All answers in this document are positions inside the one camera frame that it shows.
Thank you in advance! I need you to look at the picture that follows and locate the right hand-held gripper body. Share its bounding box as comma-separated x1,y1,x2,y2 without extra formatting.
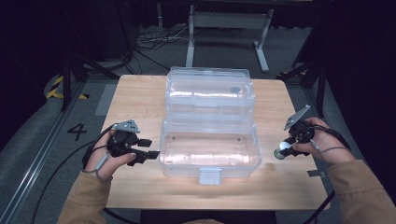
282,104,316,145

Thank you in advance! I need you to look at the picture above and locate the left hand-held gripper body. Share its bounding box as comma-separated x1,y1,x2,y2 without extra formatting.
106,119,141,159

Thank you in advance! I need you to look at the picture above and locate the clear plastic storage box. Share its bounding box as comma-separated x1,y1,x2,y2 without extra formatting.
157,65,262,187

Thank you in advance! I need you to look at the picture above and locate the person's right hand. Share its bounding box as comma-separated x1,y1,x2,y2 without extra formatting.
292,116,357,166

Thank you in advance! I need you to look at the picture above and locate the person's left hand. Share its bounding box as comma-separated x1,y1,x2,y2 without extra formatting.
83,131,138,183

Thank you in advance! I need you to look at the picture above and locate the grey tape piece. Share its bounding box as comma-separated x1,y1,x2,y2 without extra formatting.
306,169,330,178

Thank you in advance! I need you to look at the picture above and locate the black metal stand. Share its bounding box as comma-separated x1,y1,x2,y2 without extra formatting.
276,58,329,105
60,51,121,113

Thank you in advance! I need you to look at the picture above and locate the black curtain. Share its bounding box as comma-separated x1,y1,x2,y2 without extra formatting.
307,0,396,190
0,0,68,147

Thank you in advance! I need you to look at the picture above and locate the left grey wrist lanyard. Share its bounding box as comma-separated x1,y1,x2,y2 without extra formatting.
82,151,114,183

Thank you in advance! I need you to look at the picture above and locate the grey wrist lanyard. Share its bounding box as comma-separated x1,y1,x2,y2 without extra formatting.
82,151,114,183
309,138,354,164

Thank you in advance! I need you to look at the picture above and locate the right grey wrist lanyard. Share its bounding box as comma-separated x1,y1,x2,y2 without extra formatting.
309,138,354,164

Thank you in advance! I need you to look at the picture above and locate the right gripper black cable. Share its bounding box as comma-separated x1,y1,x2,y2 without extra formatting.
305,123,352,224

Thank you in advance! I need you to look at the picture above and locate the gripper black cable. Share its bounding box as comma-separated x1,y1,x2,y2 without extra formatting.
30,123,141,224
305,123,352,224

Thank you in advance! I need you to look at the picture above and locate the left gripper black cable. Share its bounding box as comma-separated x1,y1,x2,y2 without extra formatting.
30,123,141,224

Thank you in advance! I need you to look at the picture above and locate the bundle of floor cables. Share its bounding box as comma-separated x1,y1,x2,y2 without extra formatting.
123,23,191,77

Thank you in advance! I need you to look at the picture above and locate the white metal table frame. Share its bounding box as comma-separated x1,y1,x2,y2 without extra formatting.
185,4,276,75

